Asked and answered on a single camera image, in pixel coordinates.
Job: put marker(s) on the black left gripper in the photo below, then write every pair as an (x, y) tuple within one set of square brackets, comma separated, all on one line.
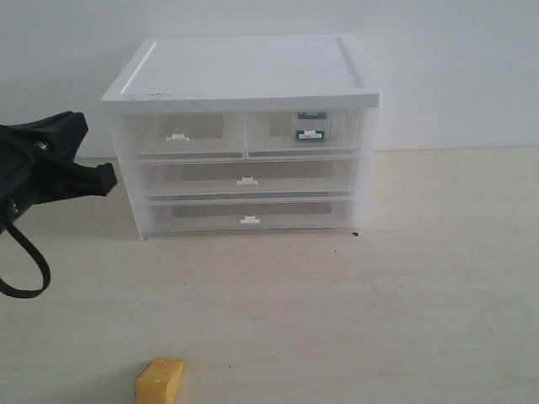
[(25, 182)]

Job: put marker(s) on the yellow wedge block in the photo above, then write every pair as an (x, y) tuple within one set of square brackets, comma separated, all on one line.
[(159, 382)]

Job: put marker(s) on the white bottle teal label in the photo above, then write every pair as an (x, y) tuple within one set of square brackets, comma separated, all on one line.
[(311, 126)]

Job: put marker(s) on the clear bottom wide drawer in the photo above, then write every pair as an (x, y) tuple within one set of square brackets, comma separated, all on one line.
[(262, 214)]

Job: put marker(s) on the clear wide drawer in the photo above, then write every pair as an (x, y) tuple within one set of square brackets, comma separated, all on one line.
[(262, 214), (175, 179)]

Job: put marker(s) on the white plastic drawer cabinet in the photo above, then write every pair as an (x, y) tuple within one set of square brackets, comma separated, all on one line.
[(241, 76)]

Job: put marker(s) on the clear middle wide drawer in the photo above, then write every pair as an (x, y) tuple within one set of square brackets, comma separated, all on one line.
[(175, 179)]

